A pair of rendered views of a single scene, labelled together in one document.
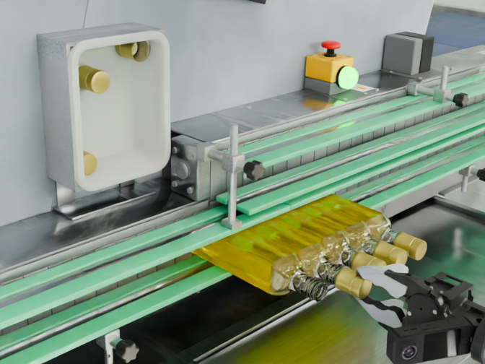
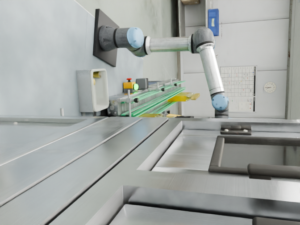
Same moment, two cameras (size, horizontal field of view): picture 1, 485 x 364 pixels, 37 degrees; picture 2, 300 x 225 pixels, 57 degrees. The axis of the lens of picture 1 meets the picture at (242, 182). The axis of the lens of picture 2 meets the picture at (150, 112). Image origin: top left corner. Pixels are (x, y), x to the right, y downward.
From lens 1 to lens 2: 77 cm
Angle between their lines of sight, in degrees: 28
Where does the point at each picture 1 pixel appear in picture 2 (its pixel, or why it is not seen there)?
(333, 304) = not seen: hidden behind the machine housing
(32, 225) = not seen: hidden behind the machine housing
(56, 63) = (85, 76)
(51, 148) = (81, 102)
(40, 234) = not seen: hidden behind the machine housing
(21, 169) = (75, 109)
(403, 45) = (142, 80)
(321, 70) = (128, 85)
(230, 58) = (110, 81)
